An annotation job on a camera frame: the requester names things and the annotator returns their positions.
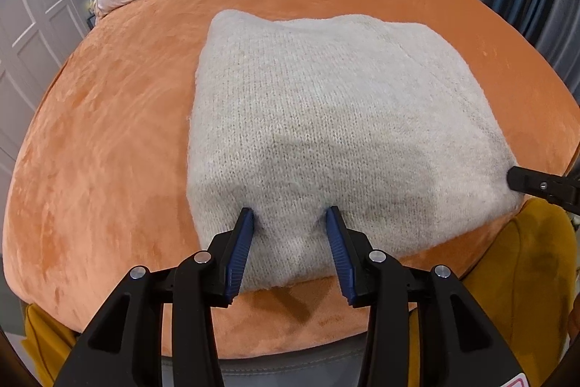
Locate cream knit sweater black hearts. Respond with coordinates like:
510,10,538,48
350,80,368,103
187,10,523,291

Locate mustard yellow garment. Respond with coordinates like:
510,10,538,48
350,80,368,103
22,198,579,386

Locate orange plush bed blanket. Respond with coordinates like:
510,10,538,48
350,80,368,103
3,0,579,331

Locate white panelled wardrobe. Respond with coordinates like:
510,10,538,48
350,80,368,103
0,0,99,198

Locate dark grey bed frame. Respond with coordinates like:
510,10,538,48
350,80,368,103
160,331,371,387

